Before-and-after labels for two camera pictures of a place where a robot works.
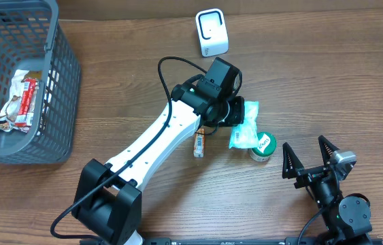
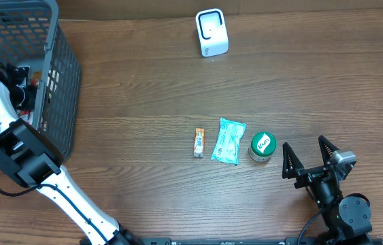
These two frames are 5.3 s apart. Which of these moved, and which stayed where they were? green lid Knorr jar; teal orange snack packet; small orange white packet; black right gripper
Moved: teal orange snack packet
Stayed: black right gripper; small orange white packet; green lid Knorr jar
